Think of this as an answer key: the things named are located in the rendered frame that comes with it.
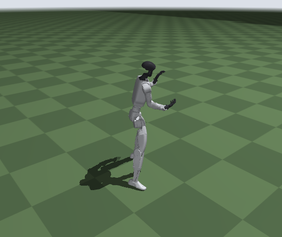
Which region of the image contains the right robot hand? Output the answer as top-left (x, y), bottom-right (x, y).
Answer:
top-left (164, 99), bottom-right (176, 110)

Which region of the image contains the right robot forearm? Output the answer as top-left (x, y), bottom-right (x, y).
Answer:
top-left (150, 102), bottom-right (167, 111)

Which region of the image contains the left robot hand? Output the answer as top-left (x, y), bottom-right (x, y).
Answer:
top-left (153, 71), bottom-right (165, 84)

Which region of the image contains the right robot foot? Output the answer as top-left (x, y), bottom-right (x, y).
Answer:
top-left (128, 179), bottom-right (146, 190)

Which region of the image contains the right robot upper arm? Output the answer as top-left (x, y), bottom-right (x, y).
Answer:
top-left (142, 83), bottom-right (153, 108)

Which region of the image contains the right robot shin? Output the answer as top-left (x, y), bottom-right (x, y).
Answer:
top-left (133, 149), bottom-right (144, 182)

